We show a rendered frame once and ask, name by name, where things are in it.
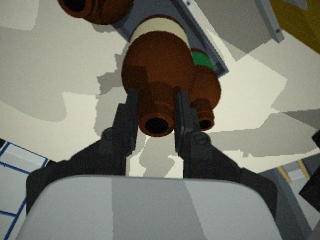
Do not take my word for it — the yellow crate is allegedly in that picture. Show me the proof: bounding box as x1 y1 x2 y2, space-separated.
269 0 320 51

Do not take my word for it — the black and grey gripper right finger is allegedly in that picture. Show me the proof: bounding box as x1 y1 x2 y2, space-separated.
174 91 278 221

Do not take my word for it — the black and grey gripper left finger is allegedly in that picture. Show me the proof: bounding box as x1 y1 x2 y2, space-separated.
26 88 139 216

